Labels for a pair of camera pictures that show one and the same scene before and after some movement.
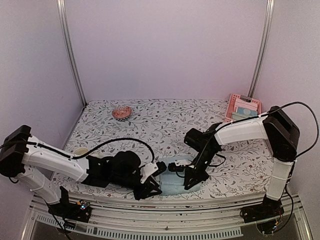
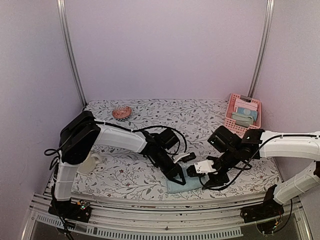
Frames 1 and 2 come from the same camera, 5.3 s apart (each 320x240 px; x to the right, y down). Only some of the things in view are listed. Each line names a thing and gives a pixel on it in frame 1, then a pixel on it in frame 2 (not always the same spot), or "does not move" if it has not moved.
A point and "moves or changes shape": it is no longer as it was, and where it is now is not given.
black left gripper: (148, 188) to (171, 173)
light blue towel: (171, 183) moves or changes shape
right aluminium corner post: (269, 15) does not move
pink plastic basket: (231, 103) does not move
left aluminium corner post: (70, 47) does not move
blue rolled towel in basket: (247, 111) does not move
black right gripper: (191, 173) to (215, 181)
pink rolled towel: (244, 104) does not move
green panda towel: (237, 116) does not move
